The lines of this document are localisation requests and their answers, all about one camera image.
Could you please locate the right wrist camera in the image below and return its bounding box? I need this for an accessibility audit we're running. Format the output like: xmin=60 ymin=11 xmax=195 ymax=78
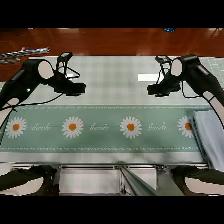
xmin=154 ymin=54 xmax=174 ymax=82

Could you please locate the black cable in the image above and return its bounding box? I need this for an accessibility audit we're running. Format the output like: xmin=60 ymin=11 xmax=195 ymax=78
xmin=180 ymin=81 xmax=202 ymax=100
xmin=0 ymin=92 xmax=65 ymax=131

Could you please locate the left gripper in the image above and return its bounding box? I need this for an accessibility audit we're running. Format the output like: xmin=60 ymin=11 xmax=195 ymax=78
xmin=49 ymin=73 xmax=87 ymax=98

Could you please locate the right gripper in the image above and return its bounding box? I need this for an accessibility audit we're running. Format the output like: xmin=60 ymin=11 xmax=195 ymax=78
xmin=146 ymin=75 xmax=183 ymax=98

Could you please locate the pale blue T-shirt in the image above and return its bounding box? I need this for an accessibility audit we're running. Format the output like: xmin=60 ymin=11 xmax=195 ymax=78
xmin=192 ymin=109 xmax=224 ymax=173

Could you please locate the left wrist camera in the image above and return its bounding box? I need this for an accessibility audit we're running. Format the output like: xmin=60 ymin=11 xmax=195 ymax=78
xmin=55 ymin=51 xmax=81 ymax=80

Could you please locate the silver frame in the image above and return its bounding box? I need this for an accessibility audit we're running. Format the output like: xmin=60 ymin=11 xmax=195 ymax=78
xmin=0 ymin=162 xmax=224 ymax=197

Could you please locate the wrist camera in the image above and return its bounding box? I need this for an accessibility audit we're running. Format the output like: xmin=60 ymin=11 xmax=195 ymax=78
xmin=55 ymin=51 xmax=81 ymax=80
xmin=154 ymin=54 xmax=174 ymax=82

